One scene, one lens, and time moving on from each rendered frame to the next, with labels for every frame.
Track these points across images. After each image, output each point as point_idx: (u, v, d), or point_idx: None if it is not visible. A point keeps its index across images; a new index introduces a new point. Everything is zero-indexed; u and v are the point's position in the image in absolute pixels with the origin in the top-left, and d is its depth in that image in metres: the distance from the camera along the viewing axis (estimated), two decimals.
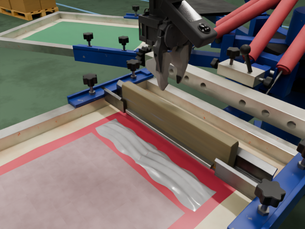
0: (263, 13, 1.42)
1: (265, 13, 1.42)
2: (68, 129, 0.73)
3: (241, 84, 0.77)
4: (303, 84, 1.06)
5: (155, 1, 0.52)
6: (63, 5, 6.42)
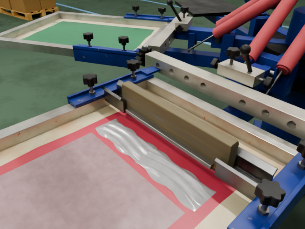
0: (263, 13, 1.42)
1: (265, 13, 1.42)
2: (68, 129, 0.73)
3: (241, 84, 0.77)
4: (303, 84, 1.06)
5: None
6: (63, 5, 6.42)
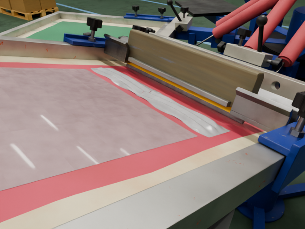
0: (263, 13, 1.42)
1: (265, 13, 1.42)
2: (58, 61, 0.63)
3: (248, 63, 0.74)
4: None
5: None
6: (63, 5, 6.42)
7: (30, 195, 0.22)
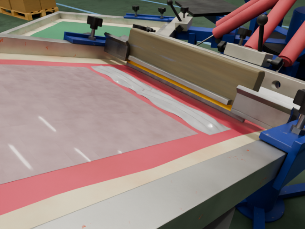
0: (263, 13, 1.42)
1: (265, 13, 1.42)
2: (58, 59, 0.62)
3: (249, 62, 0.74)
4: None
5: None
6: (63, 5, 6.42)
7: (30, 189, 0.22)
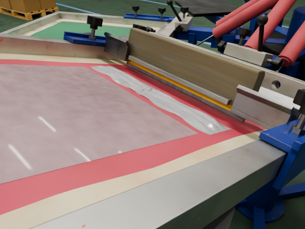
0: (263, 13, 1.42)
1: (265, 13, 1.42)
2: (58, 59, 0.62)
3: (249, 62, 0.74)
4: None
5: None
6: (63, 5, 6.42)
7: (30, 189, 0.22)
